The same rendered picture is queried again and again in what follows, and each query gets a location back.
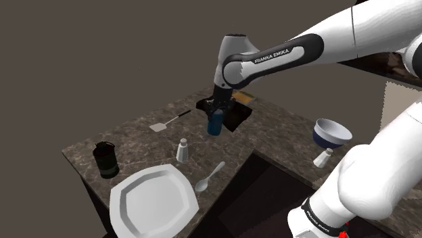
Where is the blue bottle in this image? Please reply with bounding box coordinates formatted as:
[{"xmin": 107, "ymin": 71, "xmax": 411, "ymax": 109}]
[{"xmin": 206, "ymin": 109, "xmax": 225, "ymax": 137}]

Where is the yellow sponge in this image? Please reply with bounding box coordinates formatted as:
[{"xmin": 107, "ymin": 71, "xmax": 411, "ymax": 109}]
[{"xmin": 231, "ymin": 90, "xmax": 256, "ymax": 103}]

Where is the white salt shaker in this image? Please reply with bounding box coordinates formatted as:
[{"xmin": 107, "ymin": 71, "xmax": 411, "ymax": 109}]
[
  {"xmin": 312, "ymin": 147, "xmax": 334, "ymax": 169},
  {"xmin": 176, "ymin": 138, "xmax": 189, "ymax": 163}
]

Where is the white spoon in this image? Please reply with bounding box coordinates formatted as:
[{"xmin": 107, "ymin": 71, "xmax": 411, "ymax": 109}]
[{"xmin": 194, "ymin": 161, "xmax": 227, "ymax": 193}]

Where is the white and blue bowl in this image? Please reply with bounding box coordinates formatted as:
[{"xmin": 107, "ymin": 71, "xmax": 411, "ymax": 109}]
[{"xmin": 312, "ymin": 118, "xmax": 353, "ymax": 150}]

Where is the white octagonal plate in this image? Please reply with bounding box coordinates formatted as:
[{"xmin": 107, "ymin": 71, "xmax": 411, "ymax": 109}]
[{"xmin": 109, "ymin": 164, "xmax": 200, "ymax": 238}]

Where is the dark canister with lid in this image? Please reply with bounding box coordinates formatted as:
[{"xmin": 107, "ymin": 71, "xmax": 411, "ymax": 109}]
[{"xmin": 92, "ymin": 141, "xmax": 120, "ymax": 179}]

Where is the white spatula with black handle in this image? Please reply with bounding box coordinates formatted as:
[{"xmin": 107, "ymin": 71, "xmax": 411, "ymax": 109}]
[{"xmin": 149, "ymin": 110, "xmax": 192, "ymax": 133}]

